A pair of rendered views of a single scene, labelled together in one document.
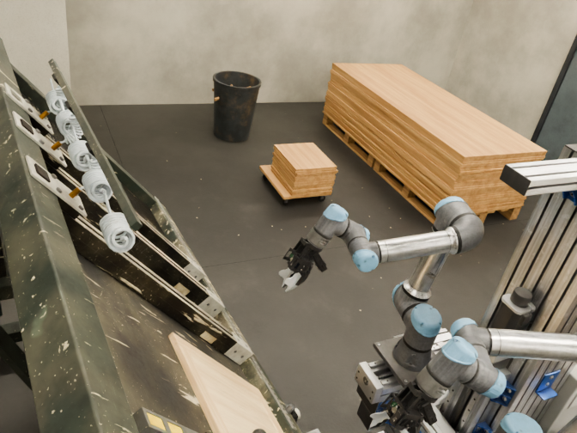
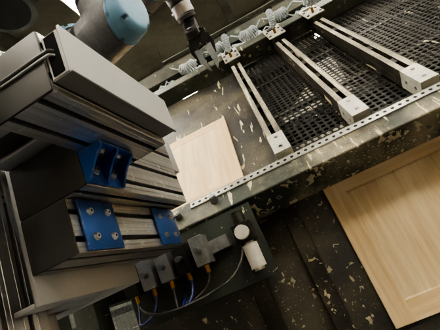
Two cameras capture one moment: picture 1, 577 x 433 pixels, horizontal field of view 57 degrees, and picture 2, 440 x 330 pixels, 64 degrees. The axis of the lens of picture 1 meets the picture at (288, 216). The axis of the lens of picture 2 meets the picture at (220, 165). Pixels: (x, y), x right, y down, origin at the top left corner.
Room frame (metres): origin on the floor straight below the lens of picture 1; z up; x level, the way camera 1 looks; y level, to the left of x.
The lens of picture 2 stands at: (2.19, -0.94, 0.61)
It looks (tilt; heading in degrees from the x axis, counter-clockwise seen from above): 18 degrees up; 133
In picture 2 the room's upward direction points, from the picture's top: 24 degrees counter-clockwise
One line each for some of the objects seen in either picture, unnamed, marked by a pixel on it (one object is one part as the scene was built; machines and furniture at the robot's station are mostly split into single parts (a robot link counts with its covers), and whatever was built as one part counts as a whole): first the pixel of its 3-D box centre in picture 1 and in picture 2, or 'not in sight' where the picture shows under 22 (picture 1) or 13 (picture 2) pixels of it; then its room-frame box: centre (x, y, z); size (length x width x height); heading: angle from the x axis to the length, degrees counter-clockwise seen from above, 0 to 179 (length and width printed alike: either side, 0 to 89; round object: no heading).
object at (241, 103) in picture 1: (233, 106); not in sight; (5.60, 0.82, 0.33); 0.54 x 0.54 x 0.65
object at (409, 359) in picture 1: (415, 348); not in sight; (1.56, -0.58, 1.09); 0.15 x 0.15 x 0.10
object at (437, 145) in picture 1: (416, 134); not in sight; (5.63, -1.24, 0.39); 2.46 x 1.04 x 0.78; 30
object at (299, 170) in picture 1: (296, 172); not in sight; (4.57, 0.00, 0.20); 0.61 x 0.51 x 0.40; 30
